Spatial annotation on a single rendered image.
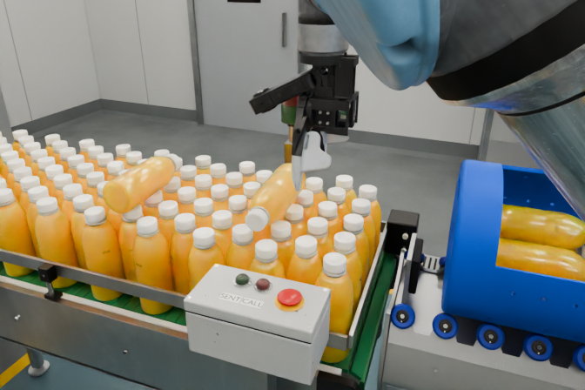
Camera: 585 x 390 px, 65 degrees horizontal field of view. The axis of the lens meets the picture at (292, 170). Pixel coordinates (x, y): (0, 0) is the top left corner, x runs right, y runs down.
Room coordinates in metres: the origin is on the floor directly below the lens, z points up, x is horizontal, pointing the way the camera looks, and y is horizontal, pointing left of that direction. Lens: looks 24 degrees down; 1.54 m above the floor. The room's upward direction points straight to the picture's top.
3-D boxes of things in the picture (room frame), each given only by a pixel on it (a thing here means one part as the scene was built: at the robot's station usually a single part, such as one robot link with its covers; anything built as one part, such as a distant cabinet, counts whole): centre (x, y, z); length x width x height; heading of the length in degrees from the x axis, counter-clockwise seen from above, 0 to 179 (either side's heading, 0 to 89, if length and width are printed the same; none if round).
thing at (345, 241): (0.71, -0.10, 1.09); 0.04 x 0.04 x 0.02
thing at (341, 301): (0.65, -0.07, 0.99); 0.07 x 0.07 x 0.19
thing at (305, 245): (0.70, -0.02, 1.09); 0.04 x 0.04 x 0.02
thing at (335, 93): (0.69, -0.05, 1.37); 0.09 x 0.08 x 0.12; 71
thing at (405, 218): (0.96, -0.27, 0.95); 0.10 x 0.07 x 0.10; 160
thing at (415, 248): (0.76, -0.24, 0.99); 0.10 x 0.02 x 0.12; 160
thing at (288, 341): (0.56, 0.05, 1.05); 0.20 x 0.10 x 0.10; 70
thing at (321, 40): (0.70, -0.05, 1.45); 0.08 x 0.08 x 0.05
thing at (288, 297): (0.54, 0.00, 1.11); 0.04 x 0.04 x 0.01
